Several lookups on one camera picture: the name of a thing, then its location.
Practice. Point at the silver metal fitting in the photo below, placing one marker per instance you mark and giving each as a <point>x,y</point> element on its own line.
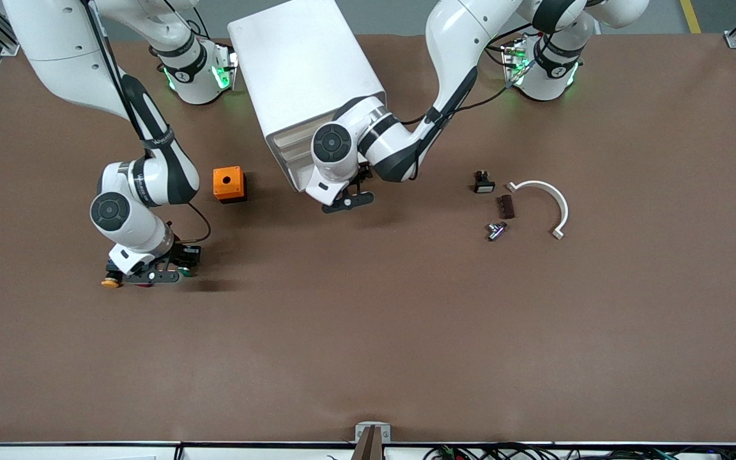
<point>496,231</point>

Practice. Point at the brown table cover mat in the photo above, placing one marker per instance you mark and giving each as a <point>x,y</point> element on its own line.
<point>368,351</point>

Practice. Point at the white table edge rail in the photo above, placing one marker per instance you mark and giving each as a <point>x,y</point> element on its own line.
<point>87,452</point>

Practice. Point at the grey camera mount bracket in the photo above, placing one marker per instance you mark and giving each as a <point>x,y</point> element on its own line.
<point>372,441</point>

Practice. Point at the black white-faced push button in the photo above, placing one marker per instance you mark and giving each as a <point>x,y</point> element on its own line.
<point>484,185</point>

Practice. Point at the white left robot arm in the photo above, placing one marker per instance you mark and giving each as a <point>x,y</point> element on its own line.
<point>457,38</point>

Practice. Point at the brown terminal block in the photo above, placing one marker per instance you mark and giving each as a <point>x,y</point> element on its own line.
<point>505,207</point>

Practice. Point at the yellow push button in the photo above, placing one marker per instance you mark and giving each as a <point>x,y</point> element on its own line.
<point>110,282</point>

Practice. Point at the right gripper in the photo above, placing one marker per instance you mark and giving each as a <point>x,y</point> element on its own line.
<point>184,254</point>

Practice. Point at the lowest white cabinet drawer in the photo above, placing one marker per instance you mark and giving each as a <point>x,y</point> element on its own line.
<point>301,178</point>

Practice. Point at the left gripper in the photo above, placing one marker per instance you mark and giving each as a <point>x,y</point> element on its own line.
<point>365,172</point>

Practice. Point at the orange button enclosure box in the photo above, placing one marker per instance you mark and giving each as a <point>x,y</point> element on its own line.
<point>227,182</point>

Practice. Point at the green push button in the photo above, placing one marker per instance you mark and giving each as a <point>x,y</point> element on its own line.
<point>187,273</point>

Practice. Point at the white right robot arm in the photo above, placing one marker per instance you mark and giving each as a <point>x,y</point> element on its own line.
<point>55,51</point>

